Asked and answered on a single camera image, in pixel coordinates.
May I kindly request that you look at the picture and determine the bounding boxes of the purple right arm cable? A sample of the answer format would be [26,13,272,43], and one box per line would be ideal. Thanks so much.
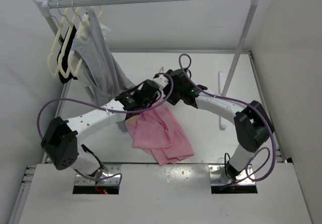
[178,54,275,184]

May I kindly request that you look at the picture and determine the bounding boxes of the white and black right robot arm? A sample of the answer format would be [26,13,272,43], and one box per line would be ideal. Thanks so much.
[155,69,274,180]

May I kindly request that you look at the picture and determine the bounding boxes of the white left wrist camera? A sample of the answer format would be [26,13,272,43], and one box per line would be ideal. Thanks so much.
[152,74,170,89]

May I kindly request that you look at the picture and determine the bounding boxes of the cream hanger far left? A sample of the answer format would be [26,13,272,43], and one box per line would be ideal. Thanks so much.
[46,0,69,78]

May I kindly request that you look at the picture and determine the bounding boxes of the pink t shirt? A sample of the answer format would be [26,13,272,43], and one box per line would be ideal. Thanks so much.
[125,104,195,166]

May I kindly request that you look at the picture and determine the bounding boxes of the cream hanger with black garment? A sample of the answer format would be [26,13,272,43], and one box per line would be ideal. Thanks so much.
[56,8,76,80]

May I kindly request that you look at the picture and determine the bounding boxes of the cream hanger with grey shirt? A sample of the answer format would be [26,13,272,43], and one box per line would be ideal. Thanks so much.
[67,0,89,78]

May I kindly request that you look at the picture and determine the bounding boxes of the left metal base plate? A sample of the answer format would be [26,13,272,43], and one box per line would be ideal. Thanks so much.
[74,163,122,187]

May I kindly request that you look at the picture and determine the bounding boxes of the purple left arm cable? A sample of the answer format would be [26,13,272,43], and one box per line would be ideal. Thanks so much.
[37,74,175,187]

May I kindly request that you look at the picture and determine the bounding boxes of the grey shirt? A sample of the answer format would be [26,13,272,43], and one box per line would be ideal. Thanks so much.
[71,8,135,106]

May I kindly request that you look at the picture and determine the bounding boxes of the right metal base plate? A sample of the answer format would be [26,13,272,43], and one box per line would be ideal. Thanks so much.
[208,164,256,187]

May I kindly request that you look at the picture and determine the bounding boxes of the beige plastic hanger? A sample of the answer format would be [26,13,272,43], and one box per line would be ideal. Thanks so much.
[158,66,165,73]

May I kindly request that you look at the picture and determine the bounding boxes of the metal base plate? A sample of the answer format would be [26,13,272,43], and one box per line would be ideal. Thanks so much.
[74,163,122,187]
[208,164,256,187]

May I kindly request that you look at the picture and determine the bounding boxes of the white clothes rack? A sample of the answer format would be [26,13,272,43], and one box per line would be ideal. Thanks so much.
[33,0,260,96]

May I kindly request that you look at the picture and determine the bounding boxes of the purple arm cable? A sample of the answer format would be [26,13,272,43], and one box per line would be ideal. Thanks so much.
[37,74,175,187]
[178,54,275,184]

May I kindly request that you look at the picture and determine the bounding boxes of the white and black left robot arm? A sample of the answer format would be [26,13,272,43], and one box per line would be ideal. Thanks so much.
[41,74,174,182]

